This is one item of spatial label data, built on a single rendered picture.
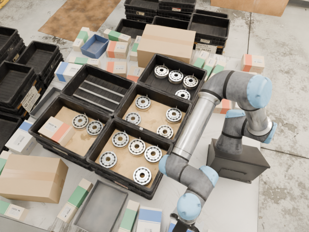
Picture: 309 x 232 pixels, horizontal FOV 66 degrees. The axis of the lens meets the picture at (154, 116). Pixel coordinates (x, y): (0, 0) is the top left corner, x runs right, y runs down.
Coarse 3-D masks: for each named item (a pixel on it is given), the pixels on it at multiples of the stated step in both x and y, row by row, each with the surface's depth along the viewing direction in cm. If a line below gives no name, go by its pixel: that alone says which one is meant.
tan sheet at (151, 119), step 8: (136, 96) 164; (152, 104) 160; (160, 104) 160; (128, 112) 157; (136, 112) 157; (144, 112) 157; (152, 112) 157; (160, 112) 157; (144, 120) 154; (152, 120) 154; (160, 120) 154; (152, 128) 151; (176, 128) 151
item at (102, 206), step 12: (96, 192) 143; (108, 192) 143; (120, 192) 143; (84, 204) 135; (96, 204) 139; (108, 204) 139; (120, 204) 139; (84, 216) 136; (96, 216) 136; (108, 216) 136; (84, 228) 132; (96, 228) 132; (108, 228) 132
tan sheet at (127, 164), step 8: (112, 136) 148; (112, 144) 145; (120, 152) 142; (128, 152) 142; (96, 160) 140; (120, 160) 140; (128, 160) 140; (136, 160) 140; (144, 160) 140; (120, 168) 137; (128, 168) 137; (136, 168) 137; (152, 168) 137; (128, 176) 135; (152, 176) 135
